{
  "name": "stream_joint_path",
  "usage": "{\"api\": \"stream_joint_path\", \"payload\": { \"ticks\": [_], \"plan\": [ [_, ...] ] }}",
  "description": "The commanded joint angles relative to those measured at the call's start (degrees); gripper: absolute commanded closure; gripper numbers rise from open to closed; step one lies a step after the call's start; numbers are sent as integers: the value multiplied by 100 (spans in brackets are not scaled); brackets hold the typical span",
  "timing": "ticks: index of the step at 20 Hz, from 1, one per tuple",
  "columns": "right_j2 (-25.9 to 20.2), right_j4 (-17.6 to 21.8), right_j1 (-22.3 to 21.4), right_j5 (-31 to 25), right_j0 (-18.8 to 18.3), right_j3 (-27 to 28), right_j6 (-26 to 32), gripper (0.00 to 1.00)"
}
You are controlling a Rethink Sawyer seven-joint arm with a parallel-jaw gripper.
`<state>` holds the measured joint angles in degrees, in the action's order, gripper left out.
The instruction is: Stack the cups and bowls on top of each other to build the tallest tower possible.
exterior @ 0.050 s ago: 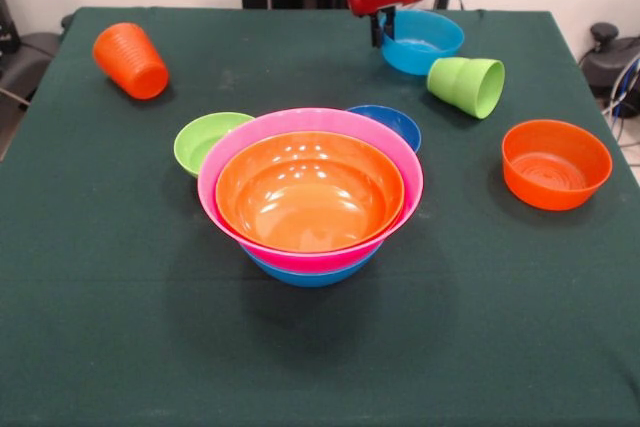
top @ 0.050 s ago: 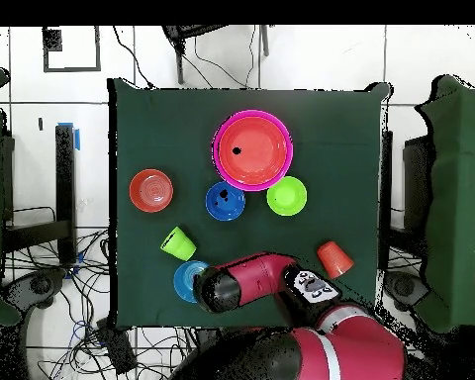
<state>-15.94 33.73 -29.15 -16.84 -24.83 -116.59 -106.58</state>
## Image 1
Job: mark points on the orange cup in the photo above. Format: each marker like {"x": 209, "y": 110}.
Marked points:
{"x": 130, "y": 62}

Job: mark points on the green cup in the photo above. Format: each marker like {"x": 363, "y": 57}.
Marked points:
{"x": 460, "y": 82}

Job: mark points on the dark green tablecloth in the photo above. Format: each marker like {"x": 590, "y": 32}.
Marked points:
{"x": 125, "y": 297}

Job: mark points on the large blue bowl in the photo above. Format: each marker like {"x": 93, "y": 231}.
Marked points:
{"x": 310, "y": 279}

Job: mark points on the small green bowl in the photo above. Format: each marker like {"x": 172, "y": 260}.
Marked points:
{"x": 200, "y": 142}

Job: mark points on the small dark blue bowl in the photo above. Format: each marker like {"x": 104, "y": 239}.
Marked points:
{"x": 390, "y": 119}

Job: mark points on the large orange bowl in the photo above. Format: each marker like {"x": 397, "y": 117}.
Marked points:
{"x": 310, "y": 207}

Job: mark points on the grey wheeled base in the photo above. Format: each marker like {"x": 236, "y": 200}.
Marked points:
{"x": 30, "y": 57}
{"x": 610, "y": 62}

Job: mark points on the small light blue bowl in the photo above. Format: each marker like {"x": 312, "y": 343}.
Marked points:
{"x": 420, "y": 59}

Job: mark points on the large pink bowl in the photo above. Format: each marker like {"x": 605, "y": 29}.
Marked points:
{"x": 310, "y": 119}

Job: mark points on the small orange bowl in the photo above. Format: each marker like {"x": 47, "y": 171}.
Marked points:
{"x": 550, "y": 192}

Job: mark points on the black equipment box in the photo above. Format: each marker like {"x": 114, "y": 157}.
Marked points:
{"x": 7, "y": 27}

